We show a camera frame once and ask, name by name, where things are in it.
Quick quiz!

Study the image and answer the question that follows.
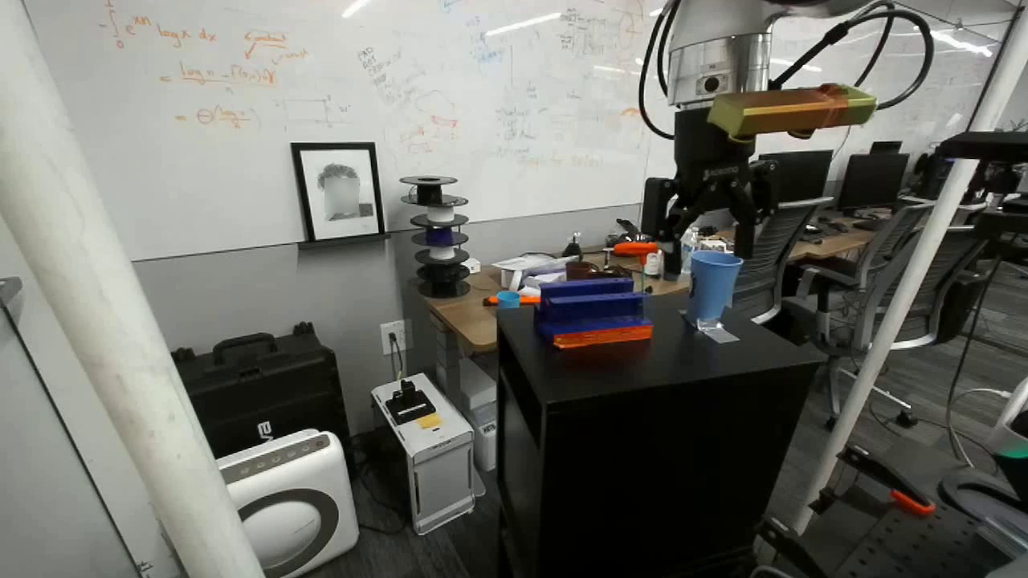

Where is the large blue plastic cup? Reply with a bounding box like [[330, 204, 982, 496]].
[[691, 252, 743, 326]]

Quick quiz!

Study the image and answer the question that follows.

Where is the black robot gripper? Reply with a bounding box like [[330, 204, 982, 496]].
[[660, 105, 776, 275]]

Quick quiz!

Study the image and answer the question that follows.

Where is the stack of filament spools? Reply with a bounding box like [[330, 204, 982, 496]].
[[406, 178, 470, 299]]

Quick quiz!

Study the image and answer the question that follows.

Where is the black optical breadboard table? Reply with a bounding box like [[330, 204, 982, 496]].
[[748, 477, 1028, 578]]

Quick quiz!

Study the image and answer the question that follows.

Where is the small blue cup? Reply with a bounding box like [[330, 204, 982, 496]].
[[497, 288, 522, 310]]

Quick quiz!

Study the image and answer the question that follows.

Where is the framed portrait picture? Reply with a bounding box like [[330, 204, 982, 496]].
[[290, 140, 386, 243]]

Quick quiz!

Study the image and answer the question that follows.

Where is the grey tape patch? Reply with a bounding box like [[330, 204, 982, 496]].
[[698, 326, 740, 344]]

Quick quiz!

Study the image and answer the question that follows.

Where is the office chair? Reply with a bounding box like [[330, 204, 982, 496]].
[[767, 206, 977, 358]]

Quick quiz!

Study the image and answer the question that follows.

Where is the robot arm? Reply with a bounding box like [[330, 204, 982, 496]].
[[660, 0, 853, 273]]

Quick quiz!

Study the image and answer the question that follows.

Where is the black hard case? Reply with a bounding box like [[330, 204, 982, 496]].
[[174, 320, 347, 455]]

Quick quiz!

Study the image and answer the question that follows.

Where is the white diagonal pole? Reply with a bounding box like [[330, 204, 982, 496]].
[[0, 0, 264, 578]]

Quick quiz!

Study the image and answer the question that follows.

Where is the orange tool on desk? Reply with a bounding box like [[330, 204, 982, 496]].
[[611, 242, 662, 261]]

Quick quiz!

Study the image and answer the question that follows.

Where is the white support pole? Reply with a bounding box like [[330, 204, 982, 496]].
[[787, 0, 1028, 533]]

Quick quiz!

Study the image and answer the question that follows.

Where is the wall power outlet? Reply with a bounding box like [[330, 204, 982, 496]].
[[379, 320, 409, 353]]

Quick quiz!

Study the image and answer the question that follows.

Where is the orange and green block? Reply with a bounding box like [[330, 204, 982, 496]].
[[706, 85, 877, 138]]

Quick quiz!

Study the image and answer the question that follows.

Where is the wooden desk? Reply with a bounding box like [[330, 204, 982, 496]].
[[425, 227, 871, 358]]

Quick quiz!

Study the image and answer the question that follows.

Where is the white air purifier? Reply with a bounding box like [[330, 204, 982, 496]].
[[220, 429, 359, 578]]

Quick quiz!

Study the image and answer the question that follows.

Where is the blue and orange stepped rack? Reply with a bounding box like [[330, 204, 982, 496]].
[[532, 275, 652, 349]]

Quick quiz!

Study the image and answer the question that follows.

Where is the black cabinet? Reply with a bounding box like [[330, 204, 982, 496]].
[[497, 297, 824, 578]]

